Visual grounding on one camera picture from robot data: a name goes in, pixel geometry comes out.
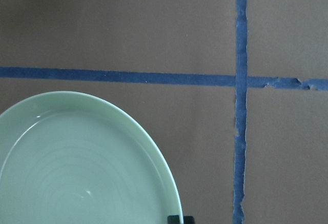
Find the light green plate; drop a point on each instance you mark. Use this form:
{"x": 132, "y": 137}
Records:
{"x": 69, "y": 157}

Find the brown paper table cover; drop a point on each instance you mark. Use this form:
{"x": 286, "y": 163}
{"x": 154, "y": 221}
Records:
{"x": 234, "y": 92}

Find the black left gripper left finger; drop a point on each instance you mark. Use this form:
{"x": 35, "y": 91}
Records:
{"x": 173, "y": 219}

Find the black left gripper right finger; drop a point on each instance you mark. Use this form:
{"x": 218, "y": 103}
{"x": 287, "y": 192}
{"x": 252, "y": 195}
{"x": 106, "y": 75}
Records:
{"x": 189, "y": 220}

